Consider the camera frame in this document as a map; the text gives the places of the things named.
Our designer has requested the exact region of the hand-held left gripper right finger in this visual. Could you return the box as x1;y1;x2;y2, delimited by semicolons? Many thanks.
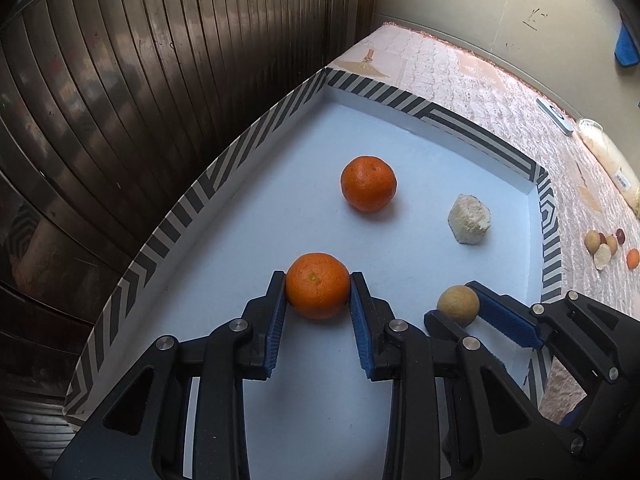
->
350;272;591;480

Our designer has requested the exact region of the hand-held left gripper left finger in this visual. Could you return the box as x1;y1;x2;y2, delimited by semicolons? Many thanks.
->
52;271;289;480

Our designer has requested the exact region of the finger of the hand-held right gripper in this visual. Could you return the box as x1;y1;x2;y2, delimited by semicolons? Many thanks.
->
424;310;506;376
465;281;623;386

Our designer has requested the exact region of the large orange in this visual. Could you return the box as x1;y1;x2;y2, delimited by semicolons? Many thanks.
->
286;253;352;320
340;156;398;212

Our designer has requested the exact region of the white tray with striped rim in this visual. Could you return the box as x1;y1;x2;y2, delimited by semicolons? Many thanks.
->
62;66;565;428

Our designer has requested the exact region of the plastic-wrapped white radish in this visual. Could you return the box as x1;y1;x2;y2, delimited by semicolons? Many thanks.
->
577;118;640;211

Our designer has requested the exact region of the white flat device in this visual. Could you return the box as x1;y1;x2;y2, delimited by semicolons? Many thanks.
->
536;98;575;136

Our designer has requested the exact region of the pink quilted blanket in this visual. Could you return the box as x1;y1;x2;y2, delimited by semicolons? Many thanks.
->
327;22;640;421

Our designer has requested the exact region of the dark wooden slatted cabinet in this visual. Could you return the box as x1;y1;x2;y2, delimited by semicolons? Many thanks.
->
0;0;333;476

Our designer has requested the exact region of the brown wooden frame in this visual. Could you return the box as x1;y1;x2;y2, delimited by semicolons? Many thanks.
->
327;0;382;68

